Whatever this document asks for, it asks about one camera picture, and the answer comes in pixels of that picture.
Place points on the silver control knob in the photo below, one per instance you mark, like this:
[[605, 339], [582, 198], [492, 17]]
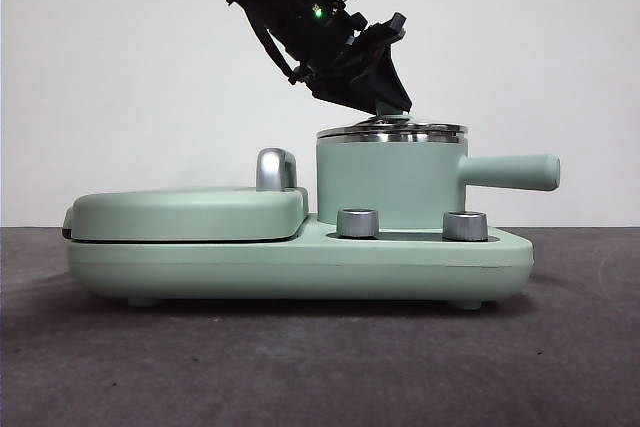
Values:
[[357, 223], [465, 226]]

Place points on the glass pot lid green knob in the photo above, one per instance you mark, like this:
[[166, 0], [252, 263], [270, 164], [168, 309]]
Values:
[[400, 136]]

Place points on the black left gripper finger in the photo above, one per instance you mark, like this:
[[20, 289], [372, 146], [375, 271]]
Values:
[[345, 94], [392, 82]]

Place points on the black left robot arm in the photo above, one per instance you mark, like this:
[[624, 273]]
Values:
[[280, 7]]

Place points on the mint green breakfast maker base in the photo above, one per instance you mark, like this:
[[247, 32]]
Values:
[[300, 272]]

